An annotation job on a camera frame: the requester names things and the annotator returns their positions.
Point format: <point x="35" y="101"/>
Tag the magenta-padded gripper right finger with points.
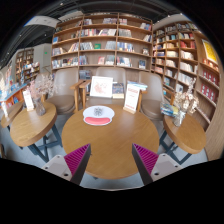
<point x="145" y="160"/>

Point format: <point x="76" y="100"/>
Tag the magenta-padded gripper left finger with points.
<point x="78" y="160"/>

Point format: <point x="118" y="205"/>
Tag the transparent computer mouse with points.
<point x="98" y="111"/>

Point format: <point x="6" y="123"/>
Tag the white mouse pad red rest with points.
<point x="108" y="115"/>

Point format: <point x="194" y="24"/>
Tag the round wooden side table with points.
<point x="33" y="123"/>
<point x="185" y="133"/>
<point x="10" y="116"/>

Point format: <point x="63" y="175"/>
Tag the glass vase dried flowers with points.
<point x="40" y="108"/>
<point x="180" y="118"/>

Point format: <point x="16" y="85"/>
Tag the colourful book pile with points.
<point x="169" y="109"/>

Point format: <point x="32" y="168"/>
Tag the white red sign wooden base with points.
<point x="132" y="96"/>

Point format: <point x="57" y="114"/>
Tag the brown padded wooden armchair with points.
<point x="63" y="86"/>
<point x="110" y="73"/>
<point x="151" y="93"/>

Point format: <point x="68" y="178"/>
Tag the dark blue book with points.
<point x="118" y="90"/>

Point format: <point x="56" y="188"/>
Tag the stack of blue books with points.
<point x="138" y="85"/>

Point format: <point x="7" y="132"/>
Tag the white framed floral picture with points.
<point x="101" y="86"/>

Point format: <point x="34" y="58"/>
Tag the small white table sign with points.
<point x="28" y="99"/>

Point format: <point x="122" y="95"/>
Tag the blue display table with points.
<point x="13" y="95"/>

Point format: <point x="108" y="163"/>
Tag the distant wooden bookshelf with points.
<point x="26" y="63"/>

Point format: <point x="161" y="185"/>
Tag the angled wooden bookshelf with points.
<point x="186" y="56"/>

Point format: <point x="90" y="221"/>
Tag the white ceiling air vent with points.
<point x="41" y="21"/>

